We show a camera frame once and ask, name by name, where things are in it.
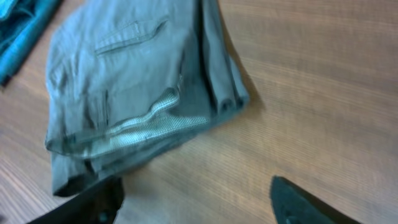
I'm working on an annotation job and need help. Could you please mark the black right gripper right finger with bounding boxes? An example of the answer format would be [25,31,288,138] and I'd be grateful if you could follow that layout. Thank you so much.
[270,175,359,224]

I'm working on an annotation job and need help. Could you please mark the folded blue denim jeans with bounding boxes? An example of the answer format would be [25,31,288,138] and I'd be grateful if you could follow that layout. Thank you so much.
[1,0,61,87]

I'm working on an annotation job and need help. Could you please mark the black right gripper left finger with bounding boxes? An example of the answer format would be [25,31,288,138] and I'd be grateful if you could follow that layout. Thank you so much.
[29,176,124,224]

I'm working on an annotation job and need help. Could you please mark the grey shorts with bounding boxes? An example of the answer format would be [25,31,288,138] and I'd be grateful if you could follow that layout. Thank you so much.
[45,0,249,197]

